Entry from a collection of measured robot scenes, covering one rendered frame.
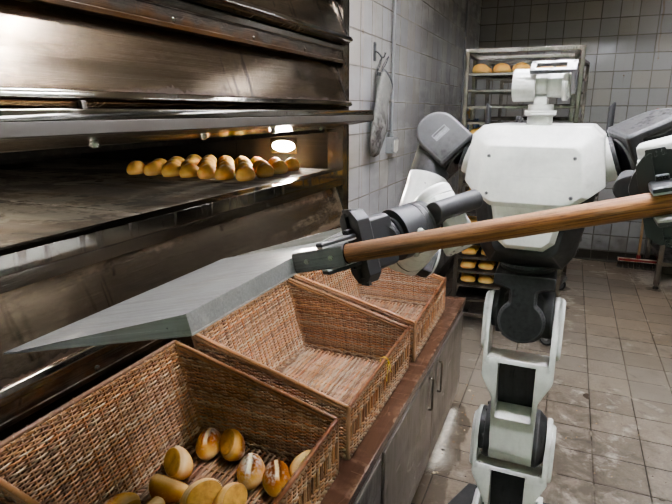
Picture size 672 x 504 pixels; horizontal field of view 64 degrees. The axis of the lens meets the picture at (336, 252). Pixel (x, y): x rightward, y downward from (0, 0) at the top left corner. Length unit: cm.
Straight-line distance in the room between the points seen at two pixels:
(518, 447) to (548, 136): 75
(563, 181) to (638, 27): 469
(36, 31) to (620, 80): 513
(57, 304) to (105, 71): 50
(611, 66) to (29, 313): 527
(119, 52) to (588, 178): 103
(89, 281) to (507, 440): 106
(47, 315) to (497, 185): 96
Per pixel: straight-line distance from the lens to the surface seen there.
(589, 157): 116
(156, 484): 133
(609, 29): 578
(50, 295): 125
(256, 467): 134
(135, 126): 114
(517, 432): 144
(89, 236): 126
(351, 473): 141
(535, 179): 115
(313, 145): 248
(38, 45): 121
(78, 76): 124
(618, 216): 74
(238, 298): 73
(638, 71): 576
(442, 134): 124
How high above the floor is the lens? 143
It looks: 15 degrees down
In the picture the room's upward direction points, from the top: straight up
